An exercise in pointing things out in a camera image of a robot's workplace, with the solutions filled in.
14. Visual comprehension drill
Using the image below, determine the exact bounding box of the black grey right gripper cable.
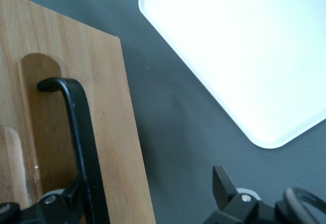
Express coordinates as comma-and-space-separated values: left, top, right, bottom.
274, 186, 326, 224

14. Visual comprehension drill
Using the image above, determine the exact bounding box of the cream plastic tray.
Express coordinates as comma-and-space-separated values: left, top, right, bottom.
138, 0, 326, 150

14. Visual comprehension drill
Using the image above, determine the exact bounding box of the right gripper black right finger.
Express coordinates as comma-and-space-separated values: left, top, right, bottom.
204, 165, 278, 224

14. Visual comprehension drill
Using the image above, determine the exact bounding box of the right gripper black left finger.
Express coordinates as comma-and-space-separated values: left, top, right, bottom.
20, 177, 89, 224

